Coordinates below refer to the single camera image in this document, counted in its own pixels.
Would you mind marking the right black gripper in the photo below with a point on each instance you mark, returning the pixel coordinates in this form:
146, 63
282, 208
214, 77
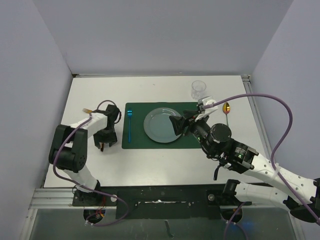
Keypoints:
180, 122

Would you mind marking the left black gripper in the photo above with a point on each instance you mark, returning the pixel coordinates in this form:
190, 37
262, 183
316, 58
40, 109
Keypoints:
111, 141

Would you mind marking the copper knife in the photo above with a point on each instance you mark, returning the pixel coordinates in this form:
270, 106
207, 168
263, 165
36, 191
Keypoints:
102, 145

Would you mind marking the teal round plate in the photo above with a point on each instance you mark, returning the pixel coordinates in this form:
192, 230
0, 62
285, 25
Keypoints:
158, 127

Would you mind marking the dark green placemat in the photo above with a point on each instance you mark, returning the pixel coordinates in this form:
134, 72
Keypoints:
139, 139

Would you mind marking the blue plastic spoon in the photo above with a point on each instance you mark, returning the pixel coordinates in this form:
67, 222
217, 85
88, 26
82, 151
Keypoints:
129, 115

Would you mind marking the gold fork green handle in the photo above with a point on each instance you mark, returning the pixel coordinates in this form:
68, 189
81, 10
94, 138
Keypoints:
87, 111

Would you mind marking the clear plastic cup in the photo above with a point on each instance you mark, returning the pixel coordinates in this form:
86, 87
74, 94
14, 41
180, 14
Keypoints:
198, 89

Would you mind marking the gold iridescent spoon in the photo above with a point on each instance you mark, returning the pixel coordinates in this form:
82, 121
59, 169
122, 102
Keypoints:
226, 110

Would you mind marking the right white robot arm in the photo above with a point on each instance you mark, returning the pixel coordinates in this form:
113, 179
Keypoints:
284, 189

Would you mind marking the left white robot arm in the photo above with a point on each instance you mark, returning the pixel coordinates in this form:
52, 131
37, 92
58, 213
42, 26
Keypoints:
69, 149

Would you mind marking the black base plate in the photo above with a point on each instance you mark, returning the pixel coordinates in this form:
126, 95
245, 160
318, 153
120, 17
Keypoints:
161, 202

